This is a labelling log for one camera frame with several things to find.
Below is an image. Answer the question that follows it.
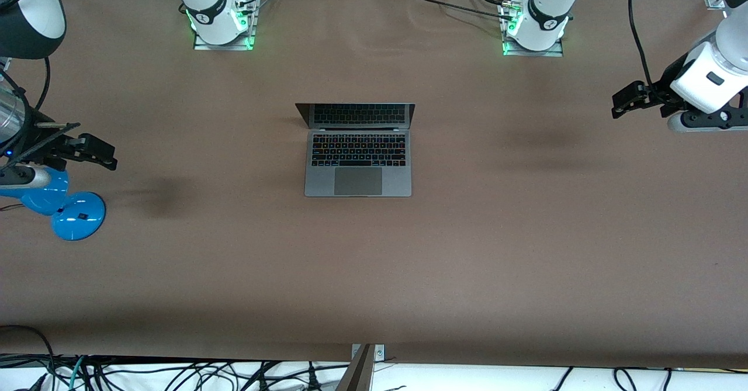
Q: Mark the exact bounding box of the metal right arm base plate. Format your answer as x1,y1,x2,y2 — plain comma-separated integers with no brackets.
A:
193,0,258,51

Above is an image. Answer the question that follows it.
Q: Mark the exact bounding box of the small silver mounting plate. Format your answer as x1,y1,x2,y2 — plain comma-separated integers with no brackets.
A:
351,344,386,361

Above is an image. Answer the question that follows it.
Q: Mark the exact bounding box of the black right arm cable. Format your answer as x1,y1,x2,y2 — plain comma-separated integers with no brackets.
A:
0,57,52,146

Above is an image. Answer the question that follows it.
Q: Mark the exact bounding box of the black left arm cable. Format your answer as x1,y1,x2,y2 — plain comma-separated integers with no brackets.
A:
628,0,656,89

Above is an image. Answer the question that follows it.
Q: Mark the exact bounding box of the blue desk lamp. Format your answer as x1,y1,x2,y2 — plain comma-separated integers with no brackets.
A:
0,166,108,241

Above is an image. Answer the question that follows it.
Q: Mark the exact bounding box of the black looped cable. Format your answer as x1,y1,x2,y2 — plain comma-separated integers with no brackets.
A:
0,324,57,391

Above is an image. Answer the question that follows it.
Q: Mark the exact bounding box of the teal cable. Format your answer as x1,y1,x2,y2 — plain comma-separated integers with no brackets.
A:
68,355,88,391

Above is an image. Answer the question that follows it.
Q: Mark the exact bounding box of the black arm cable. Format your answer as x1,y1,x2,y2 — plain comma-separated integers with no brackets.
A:
0,57,52,146
628,0,656,89

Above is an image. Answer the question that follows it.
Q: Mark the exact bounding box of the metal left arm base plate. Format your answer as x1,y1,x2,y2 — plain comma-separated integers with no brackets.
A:
501,2,565,58

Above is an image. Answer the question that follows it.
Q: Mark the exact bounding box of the dark metal beam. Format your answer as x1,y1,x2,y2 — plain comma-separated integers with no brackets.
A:
335,344,375,391

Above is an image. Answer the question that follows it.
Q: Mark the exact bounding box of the silver grey laptop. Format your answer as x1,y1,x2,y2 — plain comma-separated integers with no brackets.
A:
295,102,416,198

